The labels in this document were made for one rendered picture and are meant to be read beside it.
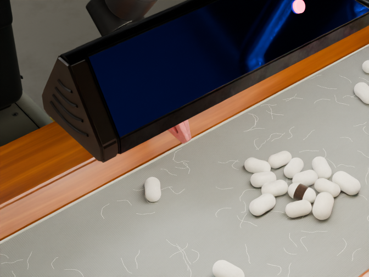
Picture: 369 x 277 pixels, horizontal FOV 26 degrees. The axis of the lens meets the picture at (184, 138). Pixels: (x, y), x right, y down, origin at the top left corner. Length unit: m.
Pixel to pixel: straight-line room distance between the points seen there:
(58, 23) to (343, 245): 1.87
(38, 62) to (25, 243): 1.60
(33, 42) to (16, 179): 1.64
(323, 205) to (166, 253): 0.19
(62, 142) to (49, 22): 1.68
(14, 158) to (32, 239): 0.12
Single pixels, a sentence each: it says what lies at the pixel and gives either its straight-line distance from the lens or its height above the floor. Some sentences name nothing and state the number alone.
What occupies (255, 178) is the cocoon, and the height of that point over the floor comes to 0.76.
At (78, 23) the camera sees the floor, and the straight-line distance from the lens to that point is 2.66.
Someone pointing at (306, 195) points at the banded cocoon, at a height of 0.76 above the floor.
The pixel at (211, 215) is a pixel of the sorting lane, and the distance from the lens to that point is 0.94.
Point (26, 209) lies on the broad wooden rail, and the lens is 0.95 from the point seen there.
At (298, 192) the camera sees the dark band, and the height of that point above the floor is 0.76.
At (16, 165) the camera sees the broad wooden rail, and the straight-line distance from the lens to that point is 0.99.
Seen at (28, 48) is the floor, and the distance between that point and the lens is 2.57.
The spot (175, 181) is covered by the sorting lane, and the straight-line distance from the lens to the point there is 0.98.
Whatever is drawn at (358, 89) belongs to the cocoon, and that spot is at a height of 0.76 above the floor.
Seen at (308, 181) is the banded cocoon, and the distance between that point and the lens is 0.98.
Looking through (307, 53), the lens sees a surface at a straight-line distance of 0.67.
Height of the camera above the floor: 1.42
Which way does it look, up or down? 41 degrees down
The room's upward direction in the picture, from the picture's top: straight up
